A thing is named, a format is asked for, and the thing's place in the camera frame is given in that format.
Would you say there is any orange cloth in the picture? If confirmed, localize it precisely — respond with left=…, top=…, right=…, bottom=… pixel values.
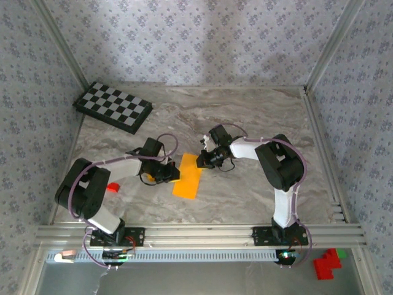
left=171, top=152, right=203, bottom=200

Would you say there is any black white checkerboard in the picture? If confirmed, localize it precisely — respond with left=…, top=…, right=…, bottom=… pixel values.
left=72, top=81, right=154, bottom=135

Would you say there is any small pink white object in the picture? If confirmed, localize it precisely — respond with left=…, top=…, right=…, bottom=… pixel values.
left=55, top=250, right=77, bottom=262

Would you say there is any red brick block stack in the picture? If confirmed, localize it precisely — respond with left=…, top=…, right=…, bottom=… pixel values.
left=313, top=248, right=343, bottom=281

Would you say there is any thin black cable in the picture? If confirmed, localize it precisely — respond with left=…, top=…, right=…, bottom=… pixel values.
left=138, top=173, right=160, bottom=186
left=219, top=158, right=236, bottom=172

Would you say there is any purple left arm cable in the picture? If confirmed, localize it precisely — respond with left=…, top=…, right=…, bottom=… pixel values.
left=68, top=133, right=179, bottom=272

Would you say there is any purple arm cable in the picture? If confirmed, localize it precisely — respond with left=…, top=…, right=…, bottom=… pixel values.
left=68, top=133, right=179, bottom=272
left=211, top=123, right=313, bottom=270

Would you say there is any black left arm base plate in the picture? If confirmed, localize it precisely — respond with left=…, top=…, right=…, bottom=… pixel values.
left=88, top=226, right=146, bottom=247

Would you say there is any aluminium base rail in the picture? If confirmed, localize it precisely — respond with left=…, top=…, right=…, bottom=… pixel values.
left=33, top=223, right=368, bottom=248

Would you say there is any grey slotted cable duct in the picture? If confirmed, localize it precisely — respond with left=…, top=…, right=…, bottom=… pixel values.
left=45, top=249, right=288, bottom=264

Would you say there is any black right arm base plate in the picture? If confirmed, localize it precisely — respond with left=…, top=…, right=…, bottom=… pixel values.
left=252, top=226, right=309, bottom=247

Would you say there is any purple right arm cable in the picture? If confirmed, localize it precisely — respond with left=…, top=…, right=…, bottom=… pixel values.
left=211, top=123, right=313, bottom=270

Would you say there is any aluminium side rail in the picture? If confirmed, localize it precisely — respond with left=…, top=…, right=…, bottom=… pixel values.
left=302, top=88, right=351, bottom=224

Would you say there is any aluminium corner post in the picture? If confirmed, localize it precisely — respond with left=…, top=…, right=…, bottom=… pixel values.
left=303, top=0, right=366, bottom=93
left=30, top=0, right=90, bottom=90

